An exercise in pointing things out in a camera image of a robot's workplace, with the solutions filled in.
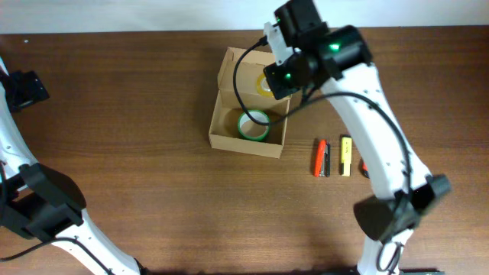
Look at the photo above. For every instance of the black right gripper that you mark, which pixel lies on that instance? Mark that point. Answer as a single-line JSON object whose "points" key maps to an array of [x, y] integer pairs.
{"points": [[280, 87]]}

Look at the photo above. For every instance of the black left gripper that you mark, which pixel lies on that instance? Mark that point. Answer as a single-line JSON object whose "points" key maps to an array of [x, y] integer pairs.
{"points": [[30, 87]]}

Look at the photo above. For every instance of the small yellow tape roll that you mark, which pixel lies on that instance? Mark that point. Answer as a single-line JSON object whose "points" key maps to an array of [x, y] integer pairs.
{"points": [[262, 87]]}

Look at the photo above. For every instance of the green tape roll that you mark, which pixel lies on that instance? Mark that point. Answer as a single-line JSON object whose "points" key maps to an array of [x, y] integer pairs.
{"points": [[250, 130]]}

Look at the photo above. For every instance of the yellow highlighter marker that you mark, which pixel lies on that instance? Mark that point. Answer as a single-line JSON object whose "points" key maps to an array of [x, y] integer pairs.
{"points": [[346, 148]]}

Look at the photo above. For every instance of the red black stapler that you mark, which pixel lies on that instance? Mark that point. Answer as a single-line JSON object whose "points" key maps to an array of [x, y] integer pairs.
{"points": [[322, 165]]}

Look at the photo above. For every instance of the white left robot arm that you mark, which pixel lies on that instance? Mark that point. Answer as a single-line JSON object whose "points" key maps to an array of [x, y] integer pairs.
{"points": [[38, 202]]}

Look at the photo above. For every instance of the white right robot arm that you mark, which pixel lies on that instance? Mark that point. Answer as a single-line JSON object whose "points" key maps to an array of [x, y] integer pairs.
{"points": [[340, 67]]}

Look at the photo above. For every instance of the open cardboard box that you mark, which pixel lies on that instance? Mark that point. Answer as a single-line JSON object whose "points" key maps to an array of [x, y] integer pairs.
{"points": [[223, 131]]}

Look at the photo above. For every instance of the red utility knife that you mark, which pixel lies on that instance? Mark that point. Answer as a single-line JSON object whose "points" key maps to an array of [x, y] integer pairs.
{"points": [[364, 169]]}

